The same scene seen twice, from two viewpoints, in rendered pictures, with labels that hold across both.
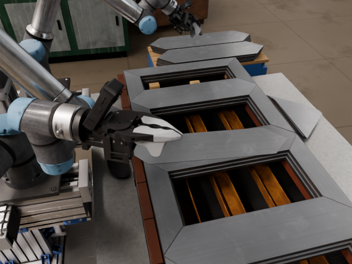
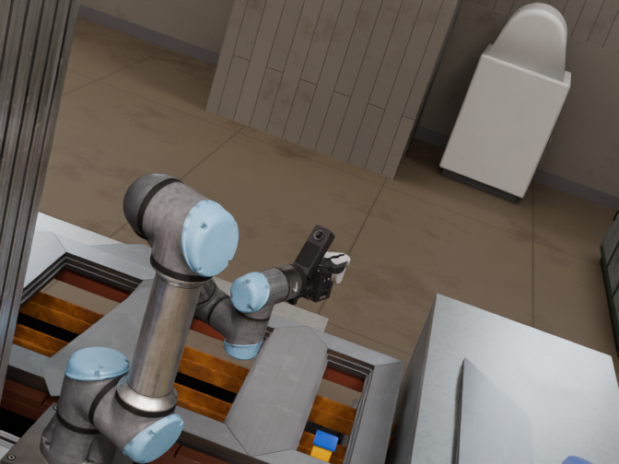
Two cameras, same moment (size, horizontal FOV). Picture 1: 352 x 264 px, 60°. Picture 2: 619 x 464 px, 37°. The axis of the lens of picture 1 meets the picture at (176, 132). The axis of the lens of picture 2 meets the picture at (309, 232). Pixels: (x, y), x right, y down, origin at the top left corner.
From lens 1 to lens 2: 1.94 m
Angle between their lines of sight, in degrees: 62
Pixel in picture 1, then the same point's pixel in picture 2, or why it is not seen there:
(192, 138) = (93, 337)
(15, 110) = (262, 285)
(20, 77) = not seen: hidden behind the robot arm
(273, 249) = (302, 392)
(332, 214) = (297, 339)
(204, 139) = (107, 331)
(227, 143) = (136, 323)
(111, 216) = not seen: outside the picture
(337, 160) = not seen: hidden behind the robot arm
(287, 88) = (63, 228)
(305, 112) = (133, 252)
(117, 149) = (323, 286)
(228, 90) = (34, 256)
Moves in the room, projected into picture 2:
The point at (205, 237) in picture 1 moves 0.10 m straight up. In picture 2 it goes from (252, 418) to (262, 388)
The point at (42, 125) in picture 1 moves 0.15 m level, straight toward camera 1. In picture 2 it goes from (284, 290) to (354, 306)
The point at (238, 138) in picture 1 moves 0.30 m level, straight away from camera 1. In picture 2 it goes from (137, 311) to (75, 263)
